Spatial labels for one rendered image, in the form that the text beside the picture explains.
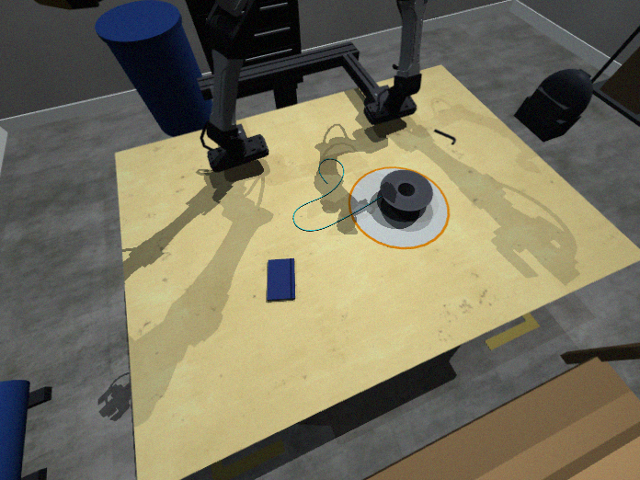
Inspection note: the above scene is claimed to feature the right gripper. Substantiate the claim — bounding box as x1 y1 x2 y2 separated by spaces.
34 0 102 10

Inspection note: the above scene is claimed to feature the grey perforated disc with centre hole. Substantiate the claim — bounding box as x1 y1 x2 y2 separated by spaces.
377 170 433 222

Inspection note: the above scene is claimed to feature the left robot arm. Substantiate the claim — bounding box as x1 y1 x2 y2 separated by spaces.
366 0 428 120

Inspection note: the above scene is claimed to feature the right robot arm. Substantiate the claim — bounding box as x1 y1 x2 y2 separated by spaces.
205 0 267 168

